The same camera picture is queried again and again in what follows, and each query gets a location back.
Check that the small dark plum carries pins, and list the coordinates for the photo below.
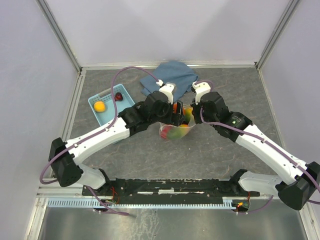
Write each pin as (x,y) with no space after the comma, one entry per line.
(118,97)

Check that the small yellow orange fruit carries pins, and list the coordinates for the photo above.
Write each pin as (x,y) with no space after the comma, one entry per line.
(99,107)

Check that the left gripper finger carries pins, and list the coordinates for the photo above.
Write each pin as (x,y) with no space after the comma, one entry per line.
(180,109)
(176,119)

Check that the orange persimmon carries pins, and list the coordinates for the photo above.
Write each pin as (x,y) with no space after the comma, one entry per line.
(175,105)

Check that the clear zip top bag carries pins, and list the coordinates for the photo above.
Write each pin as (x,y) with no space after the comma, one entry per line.
(189,125)

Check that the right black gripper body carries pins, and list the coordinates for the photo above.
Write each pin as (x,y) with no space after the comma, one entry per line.
(196,113)

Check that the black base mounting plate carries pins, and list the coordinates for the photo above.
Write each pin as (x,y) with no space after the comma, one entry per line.
(172,191)

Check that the green orange mango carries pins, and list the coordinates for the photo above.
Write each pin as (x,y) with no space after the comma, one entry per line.
(177,133)

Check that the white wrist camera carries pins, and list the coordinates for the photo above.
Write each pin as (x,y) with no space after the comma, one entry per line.
(201,87)
(168,89)

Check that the blue folded cloth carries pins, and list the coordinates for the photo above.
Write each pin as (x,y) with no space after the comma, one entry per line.
(174,72)

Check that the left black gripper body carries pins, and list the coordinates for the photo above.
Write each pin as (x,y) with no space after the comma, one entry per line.
(165,116)

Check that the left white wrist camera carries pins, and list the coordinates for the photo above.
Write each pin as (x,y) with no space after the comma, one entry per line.
(168,89)

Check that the light blue plastic basket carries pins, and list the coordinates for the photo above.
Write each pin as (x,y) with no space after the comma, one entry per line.
(105,96)

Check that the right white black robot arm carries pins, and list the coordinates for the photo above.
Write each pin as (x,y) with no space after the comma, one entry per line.
(295,180)

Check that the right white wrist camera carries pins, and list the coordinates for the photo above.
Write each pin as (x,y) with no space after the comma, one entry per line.
(201,87)

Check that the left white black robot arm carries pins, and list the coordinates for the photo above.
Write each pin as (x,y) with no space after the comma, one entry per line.
(66,157)

